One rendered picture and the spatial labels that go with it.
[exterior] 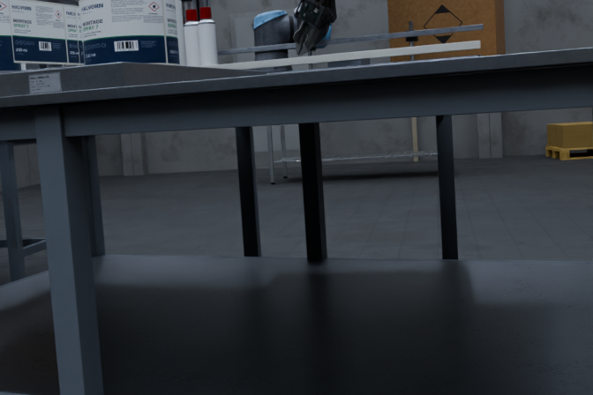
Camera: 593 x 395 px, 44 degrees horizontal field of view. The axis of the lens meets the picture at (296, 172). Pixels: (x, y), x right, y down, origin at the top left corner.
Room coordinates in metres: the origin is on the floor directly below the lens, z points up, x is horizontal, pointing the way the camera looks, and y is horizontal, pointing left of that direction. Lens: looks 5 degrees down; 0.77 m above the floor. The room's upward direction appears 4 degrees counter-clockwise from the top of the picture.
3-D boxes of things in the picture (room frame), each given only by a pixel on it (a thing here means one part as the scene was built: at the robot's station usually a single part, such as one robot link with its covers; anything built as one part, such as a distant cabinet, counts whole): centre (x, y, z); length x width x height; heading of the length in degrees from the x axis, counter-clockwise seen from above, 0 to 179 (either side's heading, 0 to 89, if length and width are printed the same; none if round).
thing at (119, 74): (1.83, 0.56, 0.86); 0.80 x 0.67 x 0.05; 68
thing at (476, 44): (2.06, 0.02, 0.91); 1.07 x 0.01 x 0.02; 68
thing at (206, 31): (2.18, 0.23, 0.98); 0.05 x 0.05 x 0.20
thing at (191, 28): (2.21, 0.28, 0.98); 0.05 x 0.05 x 0.20
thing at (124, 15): (1.60, 0.34, 0.95); 0.20 x 0.20 x 0.14
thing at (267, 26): (2.60, 0.05, 1.05); 0.13 x 0.12 x 0.14; 98
